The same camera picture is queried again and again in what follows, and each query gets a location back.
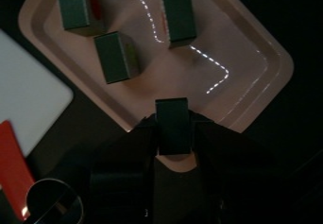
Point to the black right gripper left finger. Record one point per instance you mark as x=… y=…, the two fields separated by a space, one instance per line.
x=121 y=177

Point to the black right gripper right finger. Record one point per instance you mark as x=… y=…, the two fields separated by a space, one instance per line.
x=239 y=183

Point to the dark green toy sushi piece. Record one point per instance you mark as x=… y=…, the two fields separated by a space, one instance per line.
x=172 y=127

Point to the red toy knife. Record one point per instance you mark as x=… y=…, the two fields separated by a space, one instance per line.
x=12 y=171

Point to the pink plastic plate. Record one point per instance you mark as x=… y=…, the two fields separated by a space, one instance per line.
x=176 y=76

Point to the green filled toy sushi piece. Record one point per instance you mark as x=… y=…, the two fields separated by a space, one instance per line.
x=113 y=57

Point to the red filled toy sushi piece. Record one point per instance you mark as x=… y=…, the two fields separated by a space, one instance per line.
x=73 y=7
x=179 y=13

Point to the round shiny metal-rimmed disc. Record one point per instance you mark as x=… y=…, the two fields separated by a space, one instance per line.
x=45 y=199

